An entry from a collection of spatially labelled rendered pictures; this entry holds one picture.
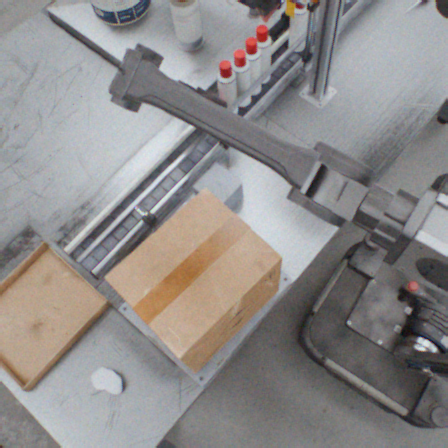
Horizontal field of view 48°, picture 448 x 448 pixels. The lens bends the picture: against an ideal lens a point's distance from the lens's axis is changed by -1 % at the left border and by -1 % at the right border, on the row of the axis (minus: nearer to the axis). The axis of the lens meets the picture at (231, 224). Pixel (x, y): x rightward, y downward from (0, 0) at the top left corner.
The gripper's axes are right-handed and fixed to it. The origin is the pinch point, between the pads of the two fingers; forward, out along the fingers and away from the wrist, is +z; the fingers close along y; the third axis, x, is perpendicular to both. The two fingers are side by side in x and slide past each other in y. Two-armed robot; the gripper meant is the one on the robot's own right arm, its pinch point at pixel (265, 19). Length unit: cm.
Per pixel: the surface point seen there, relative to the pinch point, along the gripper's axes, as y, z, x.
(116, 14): 20, 10, -45
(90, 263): 85, 13, 8
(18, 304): 105, 17, -1
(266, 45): 9.6, -3.0, 7.9
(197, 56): 14.7, 13.6, -15.6
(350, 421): 63, 99, 95
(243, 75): 20.5, -1.5, 8.6
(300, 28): -5.8, 2.9, 8.7
